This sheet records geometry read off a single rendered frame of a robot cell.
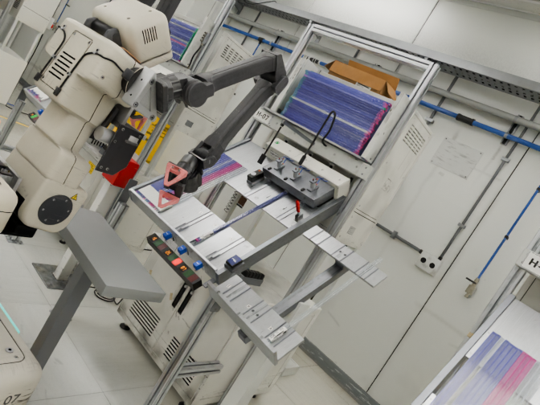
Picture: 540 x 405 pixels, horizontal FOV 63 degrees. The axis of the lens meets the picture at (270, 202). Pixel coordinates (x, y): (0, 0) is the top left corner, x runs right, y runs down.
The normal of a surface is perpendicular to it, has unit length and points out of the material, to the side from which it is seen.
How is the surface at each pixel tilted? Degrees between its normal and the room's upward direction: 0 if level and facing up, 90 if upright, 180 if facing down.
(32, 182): 82
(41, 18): 90
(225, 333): 90
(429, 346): 90
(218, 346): 90
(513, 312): 44
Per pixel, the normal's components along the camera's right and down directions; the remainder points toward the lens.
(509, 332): -0.01, -0.77
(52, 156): -0.39, -0.30
